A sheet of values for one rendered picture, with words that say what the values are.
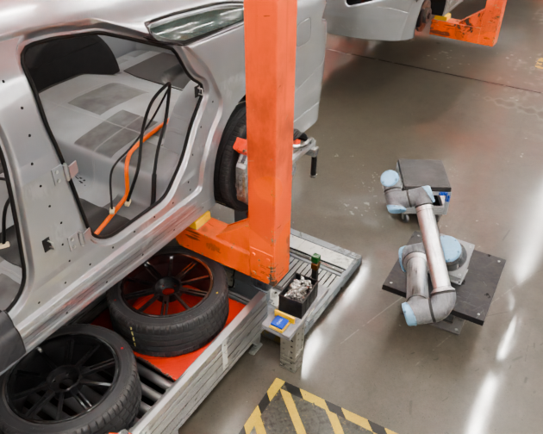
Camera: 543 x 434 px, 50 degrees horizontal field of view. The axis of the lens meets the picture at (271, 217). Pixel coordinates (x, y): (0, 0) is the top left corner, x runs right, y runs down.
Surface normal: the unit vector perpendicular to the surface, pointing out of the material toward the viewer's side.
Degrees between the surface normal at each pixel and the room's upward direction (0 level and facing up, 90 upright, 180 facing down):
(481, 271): 0
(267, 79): 90
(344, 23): 107
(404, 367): 0
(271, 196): 90
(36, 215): 88
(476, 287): 0
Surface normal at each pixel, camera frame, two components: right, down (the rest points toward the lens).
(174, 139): -0.48, 0.12
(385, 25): 0.11, 0.75
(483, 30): -0.54, 0.50
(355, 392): 0.00, -0.80
